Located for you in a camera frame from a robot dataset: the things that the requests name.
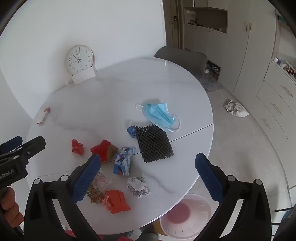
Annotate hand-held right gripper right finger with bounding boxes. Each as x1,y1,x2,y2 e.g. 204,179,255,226
195,152,276,241

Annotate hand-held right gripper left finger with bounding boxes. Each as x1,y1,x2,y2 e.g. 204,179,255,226
23,153,102,241

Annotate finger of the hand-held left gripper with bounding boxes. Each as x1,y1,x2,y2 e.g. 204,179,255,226
0,136,23,155
0,136,46,163

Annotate red brown wrapper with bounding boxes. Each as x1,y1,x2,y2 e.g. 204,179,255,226
90,140,119,164

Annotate large red paper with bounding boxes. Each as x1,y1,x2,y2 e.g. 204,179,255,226
101,189,131,214

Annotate blue printed carton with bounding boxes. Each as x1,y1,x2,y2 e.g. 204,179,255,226
113,146,136,176

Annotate white plastic bin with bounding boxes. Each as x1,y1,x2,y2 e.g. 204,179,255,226
159,193,212,238

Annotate white paper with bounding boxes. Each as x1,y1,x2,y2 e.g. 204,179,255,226
126,176,151,199

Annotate black foam net sleeve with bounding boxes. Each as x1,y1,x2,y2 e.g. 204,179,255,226
135,124,174,163

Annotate blue face mask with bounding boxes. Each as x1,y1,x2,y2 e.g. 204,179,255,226
135,102,181,133

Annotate person's left hand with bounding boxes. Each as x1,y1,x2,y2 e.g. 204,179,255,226
0,186,24,229

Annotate small red white box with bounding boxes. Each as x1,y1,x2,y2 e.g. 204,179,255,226
37,107,51,126

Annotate small red crumpled paper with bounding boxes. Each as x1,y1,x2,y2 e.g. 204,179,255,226
71,139,84,156

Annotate red cloth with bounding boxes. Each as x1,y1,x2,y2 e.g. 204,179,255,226
63,229,78,241

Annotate blue crumpled wrapper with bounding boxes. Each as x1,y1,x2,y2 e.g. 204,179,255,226
126,125,137,139

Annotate white tote bag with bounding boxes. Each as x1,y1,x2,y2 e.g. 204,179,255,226
223,100,249,118

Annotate white card box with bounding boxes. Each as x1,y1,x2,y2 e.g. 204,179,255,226
71,65,97,84

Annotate grey chair black legs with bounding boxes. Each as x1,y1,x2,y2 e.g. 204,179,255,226
274,206,295,241

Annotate patterned floor mat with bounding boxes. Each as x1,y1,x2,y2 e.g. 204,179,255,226
199,76,224,93

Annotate beige drawer cabinet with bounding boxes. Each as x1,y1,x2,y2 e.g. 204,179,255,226
250,60,296,193

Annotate pair of shoes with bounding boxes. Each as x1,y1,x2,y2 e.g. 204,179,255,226
205,64,220,75

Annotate tall beige wardrobe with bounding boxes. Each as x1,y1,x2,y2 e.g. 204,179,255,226
184,0,277,109

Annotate beige door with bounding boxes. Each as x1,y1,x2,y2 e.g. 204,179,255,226
163,0,185,50

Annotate round white wall clock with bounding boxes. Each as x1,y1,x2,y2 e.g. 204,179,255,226
64,45,94,75

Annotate white wire rack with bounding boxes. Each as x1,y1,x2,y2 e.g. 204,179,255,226
274,57,296,80

